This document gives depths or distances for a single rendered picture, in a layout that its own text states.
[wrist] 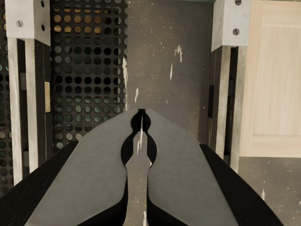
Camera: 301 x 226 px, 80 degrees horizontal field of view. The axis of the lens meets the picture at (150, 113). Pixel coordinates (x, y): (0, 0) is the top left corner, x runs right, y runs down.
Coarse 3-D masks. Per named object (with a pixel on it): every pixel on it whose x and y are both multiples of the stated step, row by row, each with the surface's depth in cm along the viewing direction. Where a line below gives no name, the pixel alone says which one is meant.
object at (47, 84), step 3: (45, 84) 46; (48, 84) 47; (45, 87) 46; (48, 87) 48; (45, 90) 46; (48, 90) 48; (45, 93) 46; (48, 93) 48; (45, 96) 46; (48, 96) 48; (45, 99) 46; (48, 99) 48; (45, 102) 46; (48, 102) 48; (45, 105) 46; (48, 105) 48; (45, 108) 46; (48, 108) 48; (48, 111) 48
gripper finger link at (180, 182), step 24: (144, 120) 11; (168, 120) 10; (168, 144) 8; (192, 144) 8; (168, 168) 7; (192, 168) 7; (168, 192) 6; (192, 192) 6; (216, 192) 6; (168, 216) 6; (192, 216) 6; (216, 216) 6
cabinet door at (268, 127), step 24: (264, 0) 46; (264, 24) 47; (288, 24) 47; (264, 48) 47; (288, 48) 47; (264, 72) 48; (288, 72) 48; (264, 96) 49; (288, 96) 49; (264, 120) 49; (288, 120) 49; (240, 144) 49; (264, 144) 49; (288, 144) 50
